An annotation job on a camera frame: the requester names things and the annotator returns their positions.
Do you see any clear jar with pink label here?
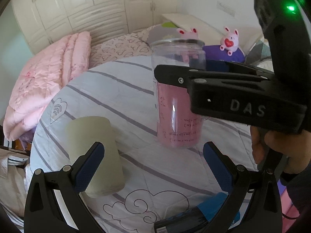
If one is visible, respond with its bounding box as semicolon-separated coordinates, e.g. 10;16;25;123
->
151;38;206;148

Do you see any pale green frosted cup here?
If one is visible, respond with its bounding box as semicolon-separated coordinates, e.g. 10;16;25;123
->
65;116;125;198

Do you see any person's right hand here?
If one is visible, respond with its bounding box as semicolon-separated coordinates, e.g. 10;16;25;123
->
250;126;310;174

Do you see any purple pillow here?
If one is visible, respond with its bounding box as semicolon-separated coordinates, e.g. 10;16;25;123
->
203;45;246;63

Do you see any right pink plush bunny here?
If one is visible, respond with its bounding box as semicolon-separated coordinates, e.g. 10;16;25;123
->
219;27;239;56

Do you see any pink plush bunny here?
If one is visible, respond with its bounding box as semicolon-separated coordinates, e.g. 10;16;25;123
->
219;27;239;56
176;28;199;40

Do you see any white bedside board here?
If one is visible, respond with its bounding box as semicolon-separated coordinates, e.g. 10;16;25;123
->
162;13;263;54

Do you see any left pink plush bunny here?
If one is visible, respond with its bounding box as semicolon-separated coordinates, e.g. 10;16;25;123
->
176;28;199;40

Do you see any beige clothes pile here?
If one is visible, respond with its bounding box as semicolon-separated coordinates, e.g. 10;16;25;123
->
1;149;28;218

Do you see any geometric patterned quilt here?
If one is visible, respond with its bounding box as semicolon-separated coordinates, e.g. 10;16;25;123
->
245;34;272;66

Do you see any grey green pillow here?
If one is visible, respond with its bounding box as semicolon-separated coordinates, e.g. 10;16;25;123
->
143;22;180;45

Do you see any black and blue can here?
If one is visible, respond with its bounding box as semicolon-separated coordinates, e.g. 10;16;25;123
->
153;191;244;232

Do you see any heart patterned bed sheet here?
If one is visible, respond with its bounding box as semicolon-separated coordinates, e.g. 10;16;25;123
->
89;25;155;69

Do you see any purple folded blanket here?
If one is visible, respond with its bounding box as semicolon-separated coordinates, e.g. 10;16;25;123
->
19;127;36;150

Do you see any striped quilted table cover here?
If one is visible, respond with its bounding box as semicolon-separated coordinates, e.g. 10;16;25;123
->
30;56;256;232

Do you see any folded pink quilt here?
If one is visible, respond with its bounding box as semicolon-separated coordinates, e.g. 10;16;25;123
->
3;31;91;141

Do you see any cream white wardrobe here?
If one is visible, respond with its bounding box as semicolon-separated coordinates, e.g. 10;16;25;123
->
11;0;178;54

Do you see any wall socket plate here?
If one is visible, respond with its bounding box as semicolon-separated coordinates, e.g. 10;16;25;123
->
217;1;236;17

